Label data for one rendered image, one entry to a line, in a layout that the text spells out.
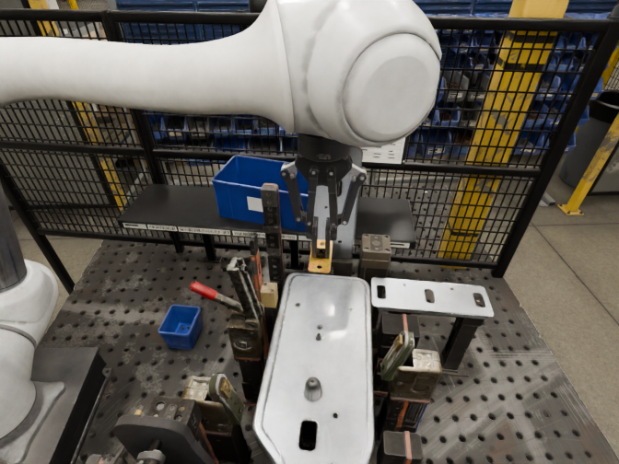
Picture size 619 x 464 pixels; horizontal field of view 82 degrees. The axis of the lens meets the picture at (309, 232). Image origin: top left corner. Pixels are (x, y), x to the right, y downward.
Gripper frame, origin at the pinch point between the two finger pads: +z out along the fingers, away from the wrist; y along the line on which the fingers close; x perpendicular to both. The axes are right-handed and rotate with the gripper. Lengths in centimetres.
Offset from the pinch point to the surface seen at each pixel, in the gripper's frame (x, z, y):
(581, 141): 254, 91, 199
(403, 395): -8.8, 34.5, 18.9
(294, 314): 5.5, 29.1, -6.3
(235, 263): -0.3, 7.7, -16.2
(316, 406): -15.6, 29.0, 0.9
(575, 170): 249, 115, 202
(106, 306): 25, 59, -76
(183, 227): 32, 27, -43
